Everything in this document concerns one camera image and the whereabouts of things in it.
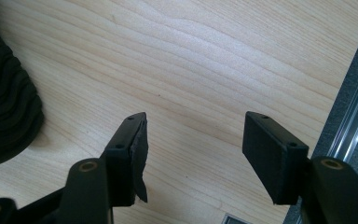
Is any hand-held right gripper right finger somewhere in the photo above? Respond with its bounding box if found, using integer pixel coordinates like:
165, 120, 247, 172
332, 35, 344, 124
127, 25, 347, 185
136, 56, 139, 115
241, 111, 310, 206

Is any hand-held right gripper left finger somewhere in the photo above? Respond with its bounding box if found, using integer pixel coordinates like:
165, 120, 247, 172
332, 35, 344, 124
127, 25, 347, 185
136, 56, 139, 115
100, 111, 149, 208

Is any small grey metal piece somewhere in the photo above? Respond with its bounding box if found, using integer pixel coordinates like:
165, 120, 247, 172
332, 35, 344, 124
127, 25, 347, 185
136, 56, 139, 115
221, 213, 252, 224

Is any black ribbed cloth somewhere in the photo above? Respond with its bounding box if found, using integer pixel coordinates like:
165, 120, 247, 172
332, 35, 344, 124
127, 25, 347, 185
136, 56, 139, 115
0, 0, 46, 170

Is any aluminium frame rail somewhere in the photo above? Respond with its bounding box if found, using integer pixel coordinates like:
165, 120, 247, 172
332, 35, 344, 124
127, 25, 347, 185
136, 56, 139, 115
325, 54, 358, 164

